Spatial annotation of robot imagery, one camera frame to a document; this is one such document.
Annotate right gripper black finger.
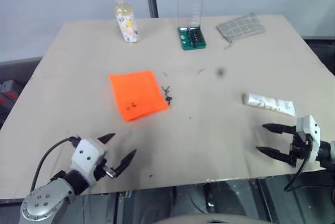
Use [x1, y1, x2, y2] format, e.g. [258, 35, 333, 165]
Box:
[256, 146, 292, 162]
[262, 123, 297, 135]

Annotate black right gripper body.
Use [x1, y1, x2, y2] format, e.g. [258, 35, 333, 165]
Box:
[288, 129, 311, 167]

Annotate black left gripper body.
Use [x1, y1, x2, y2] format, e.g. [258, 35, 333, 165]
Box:
[93, 157, 118, 182]

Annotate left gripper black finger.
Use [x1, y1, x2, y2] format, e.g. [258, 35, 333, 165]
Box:
[111, 149, 138, 177]
[97, 133, 116, 145]

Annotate white Dove tube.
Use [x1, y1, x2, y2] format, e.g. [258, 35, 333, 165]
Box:
[241, 92, 297, 117]

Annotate beige cardboard table cover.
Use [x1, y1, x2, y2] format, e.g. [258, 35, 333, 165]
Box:
[0, 14, 335, 200]

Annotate red and black boxes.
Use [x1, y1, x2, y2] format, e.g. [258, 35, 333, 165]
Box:
[0, 79, 25, 113]

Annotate grey checked fabric pouch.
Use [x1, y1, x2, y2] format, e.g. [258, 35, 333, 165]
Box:
[216, 12, 266, 50]

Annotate clear floral bottle white cap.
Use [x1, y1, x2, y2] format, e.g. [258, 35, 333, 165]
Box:
[113, 0, 140, 44]

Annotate green bit case clear lid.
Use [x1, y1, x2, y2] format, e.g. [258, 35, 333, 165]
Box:
[176, 0, 208, 51]

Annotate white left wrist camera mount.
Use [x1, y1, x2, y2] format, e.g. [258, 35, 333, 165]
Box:
[70, 137, 109, 187]

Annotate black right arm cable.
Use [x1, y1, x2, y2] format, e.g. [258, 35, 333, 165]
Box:
[284, 153, 312, 192]

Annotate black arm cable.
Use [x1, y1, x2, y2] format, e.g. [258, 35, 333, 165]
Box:
[30, 136, 81, 192]
[284, 153, 312, 192]

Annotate orange cloth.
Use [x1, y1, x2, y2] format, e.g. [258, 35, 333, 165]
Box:
[108, 70, 170, 123]

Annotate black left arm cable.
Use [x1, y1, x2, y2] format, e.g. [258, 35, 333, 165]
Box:
[30, 136, 81, 192]

